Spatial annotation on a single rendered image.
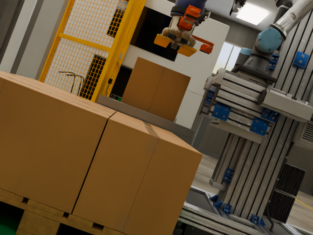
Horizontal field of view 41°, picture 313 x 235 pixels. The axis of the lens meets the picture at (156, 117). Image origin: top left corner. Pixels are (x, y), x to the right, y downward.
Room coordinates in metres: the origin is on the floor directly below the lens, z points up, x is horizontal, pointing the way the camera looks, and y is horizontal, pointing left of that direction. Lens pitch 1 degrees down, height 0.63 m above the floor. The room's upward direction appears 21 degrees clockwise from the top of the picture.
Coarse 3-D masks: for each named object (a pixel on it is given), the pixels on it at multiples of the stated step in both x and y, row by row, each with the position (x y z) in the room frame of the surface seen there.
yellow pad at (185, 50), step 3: (183, 45) 2.85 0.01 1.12; (186, 45) 2.85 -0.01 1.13; (180, 48) 2.98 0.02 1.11; (183, 48) 2.91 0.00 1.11; (186, 48) 2.86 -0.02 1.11; (189, 48) 2.85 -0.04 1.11; (192, 48) 2.85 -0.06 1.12; (177, 51) 3.15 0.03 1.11; (180, 51) 3.07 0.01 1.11; (183, 51) 3.03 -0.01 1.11; (186, 51) 2.97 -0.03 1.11; (189, 51) 2.93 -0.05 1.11; (192, 51) 2.88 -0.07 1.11; (195, 51) 2.85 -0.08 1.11; (183, 54) 3.15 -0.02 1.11; (186, 54) 3.09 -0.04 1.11; (189, 54) 3.05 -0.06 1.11; (192, 54) 2.99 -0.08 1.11
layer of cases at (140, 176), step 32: (0, 96) 1.59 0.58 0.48; (32, 96) 1.60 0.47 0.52; (64, 96) 2.03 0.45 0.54; (0, 128) 1.60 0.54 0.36; (32, 128) 1.60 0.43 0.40; (64, 128) 1.61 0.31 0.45; (96, 128) 1.62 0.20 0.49; (128, 128) 1.63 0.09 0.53; (160, 128) 2.74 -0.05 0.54; (0, 160) 1.60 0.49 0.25; (32, 160) 1.61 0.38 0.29; (64, 160) 1.62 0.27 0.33; (96, 160) 1.62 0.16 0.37; (128, 160) 1.63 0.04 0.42; (160, 160) 1.64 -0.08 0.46; (192, 160) 1.65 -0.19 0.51; (32, 192) 1.61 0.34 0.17; (64, 192) 1.62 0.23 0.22; (96, 192) 1.63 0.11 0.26; (128, 192) 1.64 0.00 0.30; (160, 192) 1.65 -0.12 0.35; (128, 224) 1.64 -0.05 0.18; (160, 224) 1.65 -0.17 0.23
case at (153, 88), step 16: (144, 64) 2.93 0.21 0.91; (144, 80) 2.94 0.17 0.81; (160, 80) 2.94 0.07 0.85; (176, 80) 2.94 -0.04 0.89; (128, 96) 2.93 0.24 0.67; (144, 96) 2.94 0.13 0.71; (160, 96) 2.94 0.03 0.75; (176, 96) 2.95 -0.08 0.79; (160, 112) 2.94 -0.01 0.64; (176, 112) 2.95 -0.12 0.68
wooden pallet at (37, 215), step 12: (0, 192) 1.60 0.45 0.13; (12, 204) 1.60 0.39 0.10; (24, 204) 1.61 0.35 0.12; (36, 204) 1.61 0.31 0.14; (24, 216) 1.61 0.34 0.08; (36, 216) 1.61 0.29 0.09; (48, 216) 1.62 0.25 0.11; (60, 216) 1.62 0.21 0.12; (72, 216) 1.62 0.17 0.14; (24, 228) 1.61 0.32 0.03; (36, 228) 1.61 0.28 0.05; (48, 228) 1.62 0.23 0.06; (60, 228) 1.80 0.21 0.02; (84, 228) 1.63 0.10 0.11; (96, 228) 1.64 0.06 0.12; (108, 228) 1.63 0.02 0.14
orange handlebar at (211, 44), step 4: (192, 8) 2.36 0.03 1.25; (192, 12) 2.36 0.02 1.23; (196, 12) 2.36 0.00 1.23; (184, 16) 2.62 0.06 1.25; (188, 24) 2.67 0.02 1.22; (196, 36) 3.05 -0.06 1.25; (200, 40) 3.06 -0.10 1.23; (204, 40) 3.06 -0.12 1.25; (208, 44) 3.07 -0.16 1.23; (212, 44) 3.06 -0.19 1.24; (208, 48) 3.22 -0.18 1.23
